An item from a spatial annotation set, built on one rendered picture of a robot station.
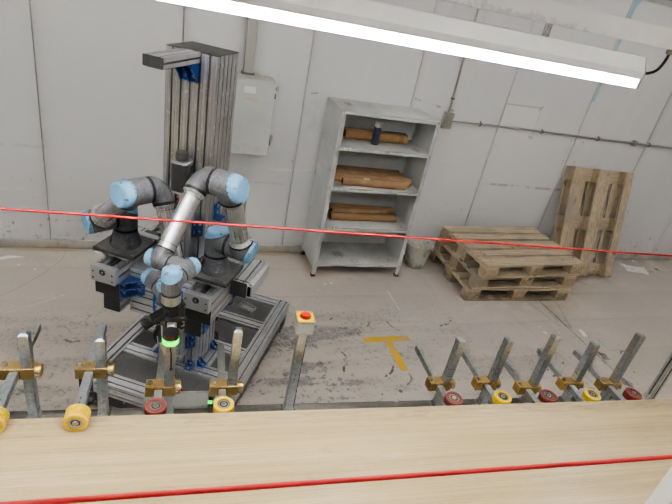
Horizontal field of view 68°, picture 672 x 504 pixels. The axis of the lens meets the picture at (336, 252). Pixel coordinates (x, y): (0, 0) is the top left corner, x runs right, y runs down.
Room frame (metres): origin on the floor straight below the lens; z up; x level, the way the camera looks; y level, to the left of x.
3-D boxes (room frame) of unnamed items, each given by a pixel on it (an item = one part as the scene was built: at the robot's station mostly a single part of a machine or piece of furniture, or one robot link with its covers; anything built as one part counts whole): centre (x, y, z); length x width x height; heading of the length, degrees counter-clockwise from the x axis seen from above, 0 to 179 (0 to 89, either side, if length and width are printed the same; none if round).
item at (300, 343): (1.65, 0.06, 0.93); 0.05 x 0.04 x 0.45; 108
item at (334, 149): (4.38, -0.15, 0.78); 0.90 x 0.45 x 1.55; 112
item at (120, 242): (2.21, 1.07, 1.09); 0.15 x 0.15 x 0.10
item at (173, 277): (1.58, 0.59, 1.31); 0.09 x 0.08 x 0.11; 166
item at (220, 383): (1.57, 0.33, 0.84); 0.13 x 0.06 x 0.05; 108
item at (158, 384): (1.49, 0.57, 0.85); 0.13 x 0.06 x 0.05; 108
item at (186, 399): (1.53, 0.53, 0.75); 0.26 x 0.01 x 0.10; 108
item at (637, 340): (2.19, -1.59, 0.92); 0.03 x 0.03 x 0.48; 18
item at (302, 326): (1.65, 0.07, 1.18); 0.07 x 0.07 x 0.08; 18
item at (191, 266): (1.68, 0.58, 1.31); 0.11 x 0.11 x 0.08; 76
